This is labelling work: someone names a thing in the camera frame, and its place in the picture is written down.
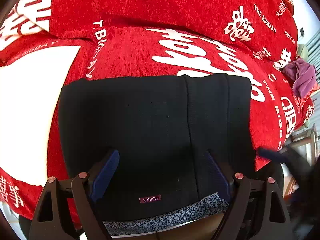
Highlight black pants with grey waistband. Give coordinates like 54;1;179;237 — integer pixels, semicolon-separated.
58;74;255;236

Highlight purple cloth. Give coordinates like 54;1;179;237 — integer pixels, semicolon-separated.
282;58;316;99

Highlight red sofa cover white characters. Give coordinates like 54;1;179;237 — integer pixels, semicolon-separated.
1;0;314;219

